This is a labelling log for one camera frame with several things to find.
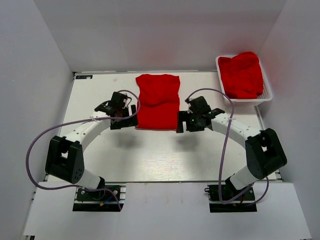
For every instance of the small dark table label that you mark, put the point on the small dark table label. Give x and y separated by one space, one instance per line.
83 77

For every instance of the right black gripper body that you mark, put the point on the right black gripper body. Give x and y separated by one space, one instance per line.
195 124

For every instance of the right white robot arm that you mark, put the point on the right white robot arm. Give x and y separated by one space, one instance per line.
263 150

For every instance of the white plastic basket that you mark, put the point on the white plastic basket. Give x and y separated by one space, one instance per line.
266 95

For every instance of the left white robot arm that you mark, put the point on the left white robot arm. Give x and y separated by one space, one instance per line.
65 157

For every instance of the red t shirt pile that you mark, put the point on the red t shirt pile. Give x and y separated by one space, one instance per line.
241 76

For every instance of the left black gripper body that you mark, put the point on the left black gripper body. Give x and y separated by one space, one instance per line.
121 123

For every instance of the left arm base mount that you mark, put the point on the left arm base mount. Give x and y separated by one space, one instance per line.
100 201

